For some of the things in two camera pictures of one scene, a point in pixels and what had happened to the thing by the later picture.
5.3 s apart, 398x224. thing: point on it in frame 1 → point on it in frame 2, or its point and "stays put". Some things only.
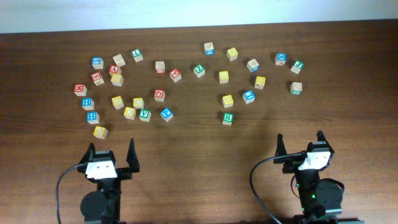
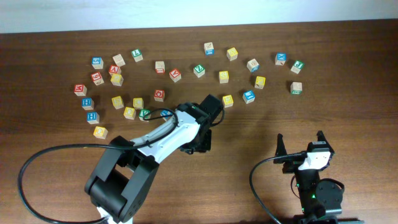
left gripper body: [123, 174] → [201, 145]
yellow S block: [224, 76] stays put
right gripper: [291, 165] stays put
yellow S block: [117, 102] stays put
